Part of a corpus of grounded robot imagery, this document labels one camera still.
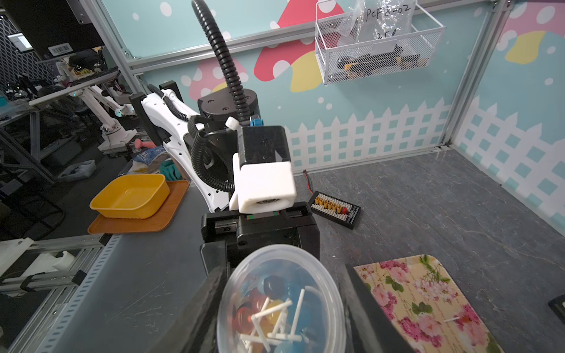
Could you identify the clear plastic zip bag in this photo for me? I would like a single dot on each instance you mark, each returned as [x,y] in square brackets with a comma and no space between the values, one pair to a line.
[374,20]

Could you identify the white wire wall basket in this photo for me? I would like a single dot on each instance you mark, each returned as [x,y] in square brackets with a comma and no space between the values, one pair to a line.
[424,38]

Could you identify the small black connector board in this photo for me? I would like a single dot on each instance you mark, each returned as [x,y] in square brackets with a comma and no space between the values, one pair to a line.
[335,210]

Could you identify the floral rectangular tray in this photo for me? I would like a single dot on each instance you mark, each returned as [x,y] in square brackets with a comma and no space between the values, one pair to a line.
[426,306]

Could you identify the yellow plastic scoop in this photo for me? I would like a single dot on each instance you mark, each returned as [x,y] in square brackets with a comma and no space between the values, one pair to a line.
[132,197]

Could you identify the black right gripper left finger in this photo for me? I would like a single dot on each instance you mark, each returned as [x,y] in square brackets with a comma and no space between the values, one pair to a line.
[195,328]

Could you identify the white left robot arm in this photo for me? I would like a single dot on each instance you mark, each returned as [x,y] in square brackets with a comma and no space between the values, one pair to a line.
[202,142]

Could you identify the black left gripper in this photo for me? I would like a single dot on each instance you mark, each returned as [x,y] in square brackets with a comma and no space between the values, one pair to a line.
[230,236]

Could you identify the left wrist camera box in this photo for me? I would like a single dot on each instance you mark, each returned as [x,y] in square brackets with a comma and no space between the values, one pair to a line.
[262,171]

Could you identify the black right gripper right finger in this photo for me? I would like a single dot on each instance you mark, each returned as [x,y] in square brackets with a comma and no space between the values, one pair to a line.
[368,328]

